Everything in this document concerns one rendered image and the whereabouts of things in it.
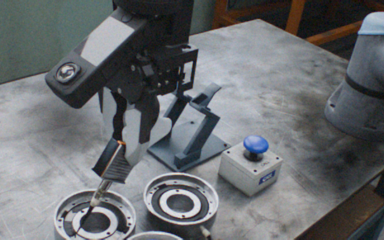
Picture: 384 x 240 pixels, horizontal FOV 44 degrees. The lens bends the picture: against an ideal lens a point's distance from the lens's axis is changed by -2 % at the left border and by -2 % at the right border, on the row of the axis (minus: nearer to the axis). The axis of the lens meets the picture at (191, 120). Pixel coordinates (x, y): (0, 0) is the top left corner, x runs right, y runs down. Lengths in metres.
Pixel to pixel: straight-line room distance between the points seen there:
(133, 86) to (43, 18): 1.89
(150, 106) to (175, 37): 0.08
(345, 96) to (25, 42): 1.70
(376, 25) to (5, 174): 0.68
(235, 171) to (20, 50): 1.76
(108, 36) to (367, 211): 0.89
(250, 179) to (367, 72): 0.34
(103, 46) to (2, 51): 1.88
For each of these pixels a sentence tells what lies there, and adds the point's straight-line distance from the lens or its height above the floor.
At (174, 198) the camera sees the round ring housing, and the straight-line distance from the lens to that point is 0.71.
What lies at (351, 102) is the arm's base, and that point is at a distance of 0.99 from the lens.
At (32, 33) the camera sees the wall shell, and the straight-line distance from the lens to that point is 2.39.
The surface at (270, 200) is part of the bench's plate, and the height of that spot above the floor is 0.80.
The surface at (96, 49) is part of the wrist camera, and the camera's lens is 0.49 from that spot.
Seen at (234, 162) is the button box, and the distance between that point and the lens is 0.76.
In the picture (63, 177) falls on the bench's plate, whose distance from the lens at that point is 0.76.
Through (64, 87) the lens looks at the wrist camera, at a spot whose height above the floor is 1.06.
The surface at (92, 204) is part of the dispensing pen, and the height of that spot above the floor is 0.87.
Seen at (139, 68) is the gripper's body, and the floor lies 1.06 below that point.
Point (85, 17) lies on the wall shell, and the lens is 2.52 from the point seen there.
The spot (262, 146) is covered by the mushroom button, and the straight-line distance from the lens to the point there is 0.75.
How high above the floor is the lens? 1.29
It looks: 32 degrees down
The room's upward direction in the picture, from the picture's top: 9 degrees clockwise
